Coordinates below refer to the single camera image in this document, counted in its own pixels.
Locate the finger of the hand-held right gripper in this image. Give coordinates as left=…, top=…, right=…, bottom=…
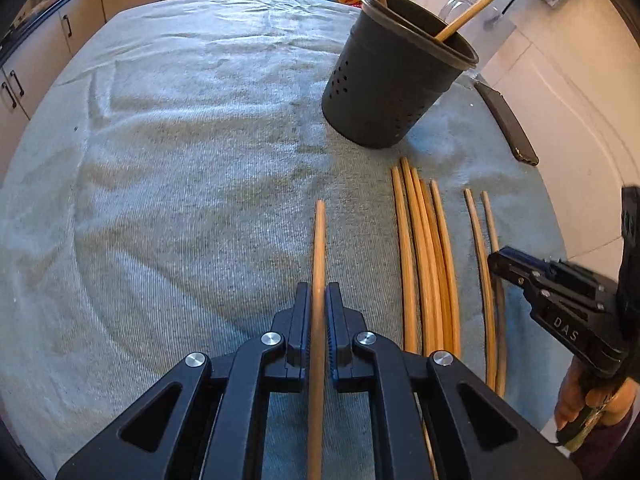
left=487, top=246, right=551, bottom=306

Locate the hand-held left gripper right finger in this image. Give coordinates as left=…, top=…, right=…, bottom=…
left=325, top=282, right=583, bottom=480

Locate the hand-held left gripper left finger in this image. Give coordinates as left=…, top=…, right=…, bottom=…
left=55, top=282, right=313, bottom=480

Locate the black perforated utensil holder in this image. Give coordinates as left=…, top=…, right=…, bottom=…
left=321, top=0, right=480, bottom=150

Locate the person's right hand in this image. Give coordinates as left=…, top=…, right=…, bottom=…
left=554, top=359, right=640, bottom=429

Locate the black smartphone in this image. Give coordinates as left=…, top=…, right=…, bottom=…
left=474, top=81, right=540, bottom=167

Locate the grey blue towel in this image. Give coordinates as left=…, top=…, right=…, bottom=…
left=0, top=0, right=568, bottom=480

